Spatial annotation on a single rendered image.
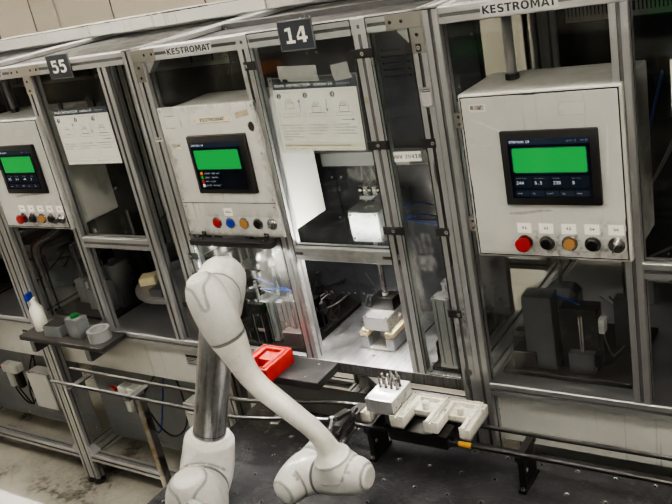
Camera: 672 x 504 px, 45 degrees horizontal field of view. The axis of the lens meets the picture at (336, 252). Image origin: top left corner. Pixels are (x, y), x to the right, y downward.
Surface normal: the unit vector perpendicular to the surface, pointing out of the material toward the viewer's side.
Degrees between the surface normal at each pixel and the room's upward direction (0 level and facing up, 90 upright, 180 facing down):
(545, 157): 90
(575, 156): 90
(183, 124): 90
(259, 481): 0
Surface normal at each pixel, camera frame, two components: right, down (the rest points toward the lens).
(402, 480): -0.19, -0.91
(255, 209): -0.52, 0.40
